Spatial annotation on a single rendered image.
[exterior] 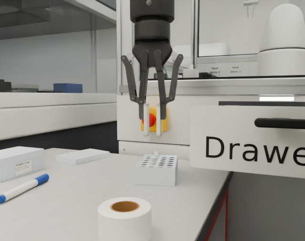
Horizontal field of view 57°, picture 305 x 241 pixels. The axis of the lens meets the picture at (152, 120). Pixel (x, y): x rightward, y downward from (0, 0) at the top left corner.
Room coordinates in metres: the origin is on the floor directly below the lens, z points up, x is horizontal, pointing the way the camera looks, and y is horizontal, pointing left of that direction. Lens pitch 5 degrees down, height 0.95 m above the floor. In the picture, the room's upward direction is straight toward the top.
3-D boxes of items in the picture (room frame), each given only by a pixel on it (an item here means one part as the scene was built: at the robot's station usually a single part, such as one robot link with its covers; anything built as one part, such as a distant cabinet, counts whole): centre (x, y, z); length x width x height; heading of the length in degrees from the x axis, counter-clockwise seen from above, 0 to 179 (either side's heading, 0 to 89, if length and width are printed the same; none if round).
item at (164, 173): (0.62, -0.01, 0.78); 0.12 x 0.08 x 0.04; 173
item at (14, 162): (0.65, 0.34, 0.79); 0.13 x 0.09 x 0.05; 157
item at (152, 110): (0.82, 0.00, 0.88); 0.07 x 0.05 x 0.07; 67
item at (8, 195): (0.53, 0.25, 0.77); 0.14 x 0.02 x 0.02; 167
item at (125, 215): (0.36, 0.04, 0.78); 0.07 x 0.07 x 0.04
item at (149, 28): (0.59, 0.00, 1.05); 0.08 x 0.07 x 0.09; 82
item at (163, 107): (0.59, -0.03, 0.92); 0.03 x 0.01 x 0.05; 82
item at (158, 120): (0.59, -0.01, 0.89); 0.03 x 0.01 x 0.07; 172
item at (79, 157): (0.80, 0.20, 0.77); 0.13 x 0.09 x 0.02; 144
